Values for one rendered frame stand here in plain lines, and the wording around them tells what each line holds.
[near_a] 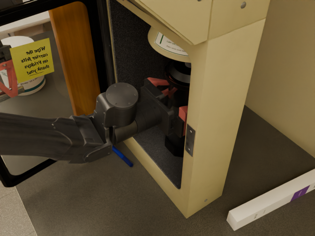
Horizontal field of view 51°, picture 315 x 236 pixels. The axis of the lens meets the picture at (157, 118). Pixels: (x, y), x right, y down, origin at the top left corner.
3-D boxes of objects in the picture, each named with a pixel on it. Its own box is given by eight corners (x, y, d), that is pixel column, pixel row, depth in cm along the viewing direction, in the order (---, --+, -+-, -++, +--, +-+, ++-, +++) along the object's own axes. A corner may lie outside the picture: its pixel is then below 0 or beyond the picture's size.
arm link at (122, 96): (66, 130, 64) (84, 165, 60) (60, 92, 55) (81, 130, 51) (121, 110, 69) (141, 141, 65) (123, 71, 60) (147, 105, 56)
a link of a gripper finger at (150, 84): (173, 66, 74) (138, 80, 70) (193, 82, 69) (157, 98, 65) (171, 90, 78) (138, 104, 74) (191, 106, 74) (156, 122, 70)
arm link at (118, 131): (97, 130, 66) (111, 152, 64) (97, 110, 61) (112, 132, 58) (127, 118, 69) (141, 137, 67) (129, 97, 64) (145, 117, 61)
